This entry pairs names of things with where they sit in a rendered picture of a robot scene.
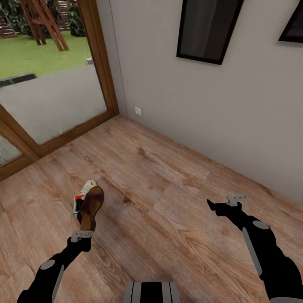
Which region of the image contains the robot trunk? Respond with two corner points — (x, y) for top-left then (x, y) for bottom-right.
(122, 282), (181, 303)

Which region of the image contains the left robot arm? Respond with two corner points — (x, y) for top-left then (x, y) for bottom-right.
(16, 230), (94, 303)

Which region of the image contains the sandal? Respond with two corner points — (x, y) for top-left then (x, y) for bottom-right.
(77, 187), (104, 232)

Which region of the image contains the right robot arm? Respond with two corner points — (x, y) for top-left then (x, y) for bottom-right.
(207, 194), (303, 303)

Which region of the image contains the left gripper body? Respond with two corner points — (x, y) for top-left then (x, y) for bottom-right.
(65, 237), (91, 259)

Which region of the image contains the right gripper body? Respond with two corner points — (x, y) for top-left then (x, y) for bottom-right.
(215, 201), (243, 223)

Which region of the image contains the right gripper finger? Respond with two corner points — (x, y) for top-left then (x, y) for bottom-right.
(207, 199), (215, 211)

